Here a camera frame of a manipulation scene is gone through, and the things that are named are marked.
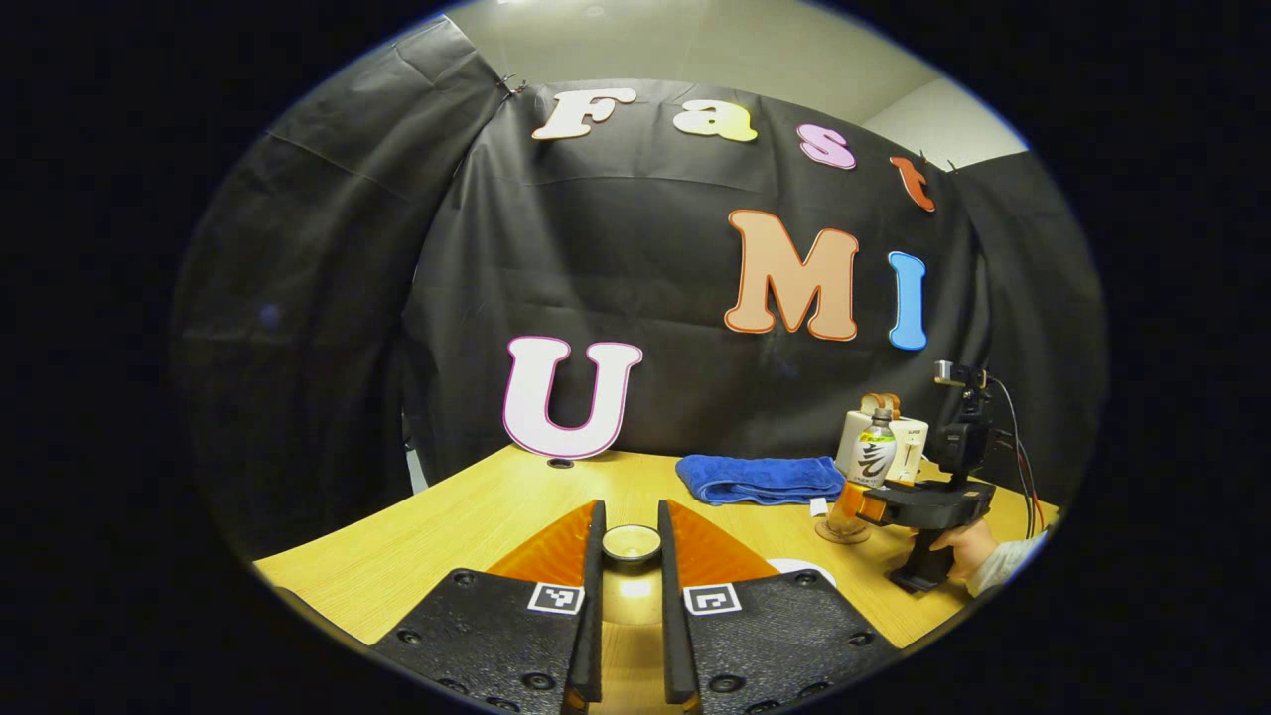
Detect black backdrop cloth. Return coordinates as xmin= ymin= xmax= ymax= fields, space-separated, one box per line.
xmin=174 ymin=15 xmax=1103 ymax=557

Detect folded blue towel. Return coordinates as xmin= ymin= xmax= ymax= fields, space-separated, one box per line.
xmin=676 ymin=454 xmax=847 ymax=517

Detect black and red gripper cables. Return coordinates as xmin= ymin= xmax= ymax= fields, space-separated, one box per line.
xmin=983 ymin=372 xmax=1044 ymax=527

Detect white ceramic teacup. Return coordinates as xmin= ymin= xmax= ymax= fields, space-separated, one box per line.
xmin=770 ymin=558 xmax=837 ymax=589

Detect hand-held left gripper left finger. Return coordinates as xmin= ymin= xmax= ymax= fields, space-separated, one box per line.
xmin=372 ymin=500 xmax=607 ymax=714

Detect white toaster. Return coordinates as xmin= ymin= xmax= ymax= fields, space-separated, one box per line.
xmin=836 ymin=409 xmax=930 ymax=485

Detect plastic water bottle white label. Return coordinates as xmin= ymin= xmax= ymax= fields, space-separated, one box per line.
xmin=829 ymin=407 xmax=898 ymax=532

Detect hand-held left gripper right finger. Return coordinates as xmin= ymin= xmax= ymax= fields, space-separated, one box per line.
xmin=657 ymin=500 xmax=900 ymax=714

